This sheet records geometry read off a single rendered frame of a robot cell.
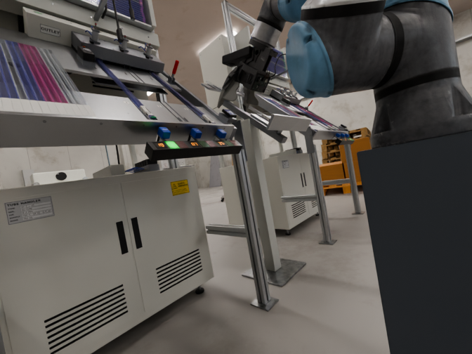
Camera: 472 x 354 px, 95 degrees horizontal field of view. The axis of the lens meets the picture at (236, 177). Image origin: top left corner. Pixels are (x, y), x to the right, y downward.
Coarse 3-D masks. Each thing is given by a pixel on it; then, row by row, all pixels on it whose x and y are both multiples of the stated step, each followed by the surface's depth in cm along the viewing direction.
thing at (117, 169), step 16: (64, 0) 90; (80, 0) 91; (144, 0) 115; (112, 16) 102; (240, 128) 88; (144, 160) 99; (96, 176) 97; (224, 224) 102; (256, 304) 88; (272, 304) 87
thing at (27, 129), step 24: (0, 120) 39; (24, 120) 41; (48, 120) 43; (72, 120) 46; (96, 120) 49; (120, 120) 53; (144, 120) 57; (0, 144) 41; (24, 144) 43; (48, 144) 46; (72, 144) 49; (96, 144) 53; (120, 144) 57
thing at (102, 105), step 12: (84, 96) 60; (96, 96) 63; (108, 96) 66; (96, 108) 57; (108, 108) 60; (120, 108) 62; (132, 108) 65; (156, 108) 72; (168, 108) 76; (180, 108) 81; (204, 108) 92; (168, 120) 68; (180, 120) 71; (192, 120) 76; (204, 120) 80; (216, 120) 86
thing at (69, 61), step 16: (0, 32) 73; (16, 32) 79; (48, 48) 78; (64, 48) 85; (64, 64) 72; (80, 64) 78; (96, 64) 85; (112, 64) 92; (96, 80) 83; (112, 80) 89; (128, 80) 84; (144, 80) 91
